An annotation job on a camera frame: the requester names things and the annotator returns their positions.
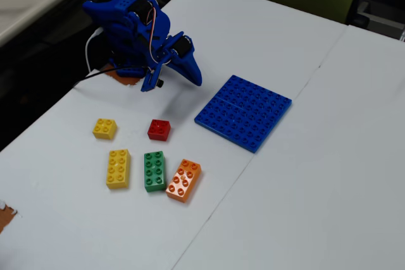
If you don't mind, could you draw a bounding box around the blue gripper with motor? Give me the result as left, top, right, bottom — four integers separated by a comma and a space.
164, 31, 203, 87

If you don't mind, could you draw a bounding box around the yellow 2x2 block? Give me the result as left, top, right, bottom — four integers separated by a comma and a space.
92, 118, 118, 141

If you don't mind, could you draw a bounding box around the red 2x2 block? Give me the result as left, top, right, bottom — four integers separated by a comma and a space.
147, 119, 172, 142

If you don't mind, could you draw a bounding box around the green 2x4 block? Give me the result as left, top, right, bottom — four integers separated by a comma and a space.
144, 150, 167, 193

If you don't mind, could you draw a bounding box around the orange 2x4 block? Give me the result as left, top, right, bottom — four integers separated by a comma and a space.
165, 158, 203, 204

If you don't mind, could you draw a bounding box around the yellow 2x4 block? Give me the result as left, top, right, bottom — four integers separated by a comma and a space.
105, 148, 132, 190

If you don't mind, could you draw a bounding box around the grey chair base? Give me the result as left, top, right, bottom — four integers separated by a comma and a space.
347, 0, 405, 44

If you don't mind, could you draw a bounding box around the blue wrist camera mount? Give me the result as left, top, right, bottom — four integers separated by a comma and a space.
140, 63, 165, 93

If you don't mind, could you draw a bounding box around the blue 8x8 base plate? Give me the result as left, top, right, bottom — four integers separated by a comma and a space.
194, 74, 293, 155

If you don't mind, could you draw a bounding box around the black cable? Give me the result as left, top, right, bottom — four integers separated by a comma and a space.
73, 65, 150, 88

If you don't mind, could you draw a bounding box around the white cable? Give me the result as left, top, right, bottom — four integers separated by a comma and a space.
85, 27, 104, 72

